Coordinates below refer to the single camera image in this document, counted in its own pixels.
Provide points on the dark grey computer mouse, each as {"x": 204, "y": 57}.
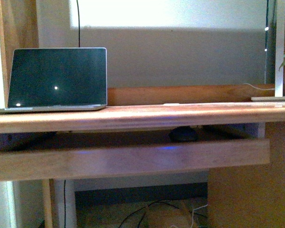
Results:
{"x": 183, "y": 134}

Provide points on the wooden pull-out keyboard tray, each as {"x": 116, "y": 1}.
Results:
{"x": 81, "y": 163}

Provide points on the grey open laptop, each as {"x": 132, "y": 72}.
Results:
{"x": 57, "y": 80}

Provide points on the wooden desk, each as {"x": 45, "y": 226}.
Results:
{"x": 239, "y": 196}

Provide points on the small white flat object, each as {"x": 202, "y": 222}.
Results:
{"x": 171, "y": 104}

